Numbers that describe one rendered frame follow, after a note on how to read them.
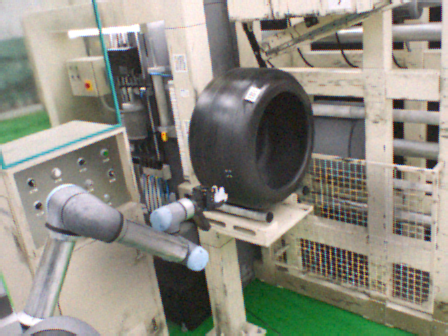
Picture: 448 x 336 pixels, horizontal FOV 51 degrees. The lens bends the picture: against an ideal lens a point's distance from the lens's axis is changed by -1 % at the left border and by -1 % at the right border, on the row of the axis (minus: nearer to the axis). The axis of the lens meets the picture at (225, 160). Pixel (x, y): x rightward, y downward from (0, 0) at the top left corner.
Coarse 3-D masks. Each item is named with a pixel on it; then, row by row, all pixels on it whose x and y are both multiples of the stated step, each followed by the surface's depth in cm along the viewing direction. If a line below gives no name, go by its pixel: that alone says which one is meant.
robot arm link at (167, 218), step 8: (160, 208) 158; (168, 208) 158; (176, 208) 160; (184, 208) 162; (152, 216) 157; (160, 216) 155; (168, 216) 156; (176, 216) 158; (184, 216) 161; (152, 224) 158; (160, 224) 155; (168, 224) 156; (176, 224) 159; (168, 232) 158
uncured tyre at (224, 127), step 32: (224, 96) 176; (288, 96) 209; (192, 128) 181; (224, 128) 171; (256, 128) 172; (288, 128) 218; (192, 160) 184; (224, 160) 172; (256, 160) 222; (288, 160) 216; (224, 192) 184; (256, 192) 179; (288, 192) 196
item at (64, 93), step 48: (0, 0) 161; (48, 0) 175; (0, 48) 163; (48, 48) 177; (96, 48) 193; (0, 96) 166; (48, 96) 180; (96, 96) 196; (0, 144) 168; (48, 144) 182
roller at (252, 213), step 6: (228, 204) 200; (234, 204) 199; (222, 210) 203; (228, 210) 200; (234, 210) 197; (240, 210) 195; (246, 210) 193; (252, 210) 192; (258, 210) 191; (246, 216) 194; (252, 216) 191; (258, 216) 189; (264, 216) 187; (270, 216) 188; (270, 222) 189
